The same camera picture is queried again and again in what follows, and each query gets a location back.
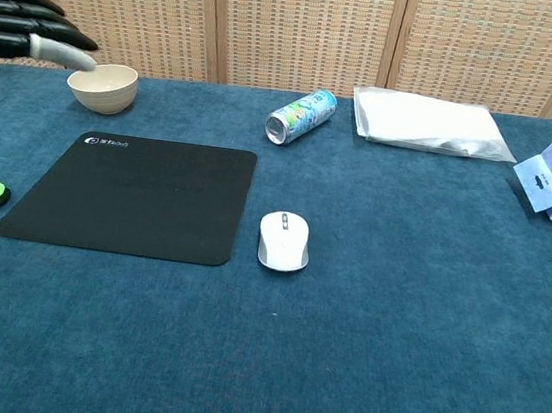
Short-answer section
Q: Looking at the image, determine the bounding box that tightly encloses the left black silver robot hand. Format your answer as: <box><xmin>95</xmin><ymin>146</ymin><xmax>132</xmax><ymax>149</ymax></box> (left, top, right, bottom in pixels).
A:
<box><xmin>0</xmin><ymin>0</ymin><xmax>106</xmax><ymax>76</ymax></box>

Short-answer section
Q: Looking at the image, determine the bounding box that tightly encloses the white computer mouse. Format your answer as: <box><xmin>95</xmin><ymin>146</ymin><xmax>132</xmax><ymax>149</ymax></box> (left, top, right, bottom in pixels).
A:
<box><xmin>254</xmin><ymin>208</ymin><xmax>315</xmax><ymax>275</ymax></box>

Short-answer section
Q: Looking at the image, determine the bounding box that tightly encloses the black mouse pad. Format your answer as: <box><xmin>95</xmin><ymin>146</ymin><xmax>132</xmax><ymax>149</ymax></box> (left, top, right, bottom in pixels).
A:
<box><xmin>0</xmin><ymin>120</ymin><xmax>260</xmax><ymax>271</ymax></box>

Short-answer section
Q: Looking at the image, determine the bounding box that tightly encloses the beige bowl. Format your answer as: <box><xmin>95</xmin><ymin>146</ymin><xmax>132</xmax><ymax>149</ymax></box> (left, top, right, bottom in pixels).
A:
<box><xmin>62</xmin><ymin>58</ymin><xmax>141</xmax><ymax>118</ymax></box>

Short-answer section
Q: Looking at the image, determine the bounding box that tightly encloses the woven bamboo folding screen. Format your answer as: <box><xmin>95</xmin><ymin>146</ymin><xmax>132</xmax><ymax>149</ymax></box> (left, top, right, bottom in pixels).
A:
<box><xmin>0</xmin><ymin>0</ymin><xmax>552</xmax><ymax>135</ymax></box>

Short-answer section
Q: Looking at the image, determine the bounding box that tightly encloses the blue green drink can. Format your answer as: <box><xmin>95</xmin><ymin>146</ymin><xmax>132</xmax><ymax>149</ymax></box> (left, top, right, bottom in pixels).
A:
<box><xmin>262</xmin><ymin>82</ymin><xmax>341</xmax><ymax>153</ymax></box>

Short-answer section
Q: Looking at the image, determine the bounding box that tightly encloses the clear bag of white sheets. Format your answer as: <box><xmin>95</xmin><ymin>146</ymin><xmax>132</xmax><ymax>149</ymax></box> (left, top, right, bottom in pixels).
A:
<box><xmin>346</xmin><ymin>85</ymin><xmax>524</xmax><ymax>165</ymax></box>

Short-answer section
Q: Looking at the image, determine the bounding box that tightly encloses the blue felt table cover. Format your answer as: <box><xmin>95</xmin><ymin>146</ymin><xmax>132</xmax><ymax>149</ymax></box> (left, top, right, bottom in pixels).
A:
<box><xmin>0</xmin><ymin>50</ymin><xmax>552</xmax><ymax>413</ymax></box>

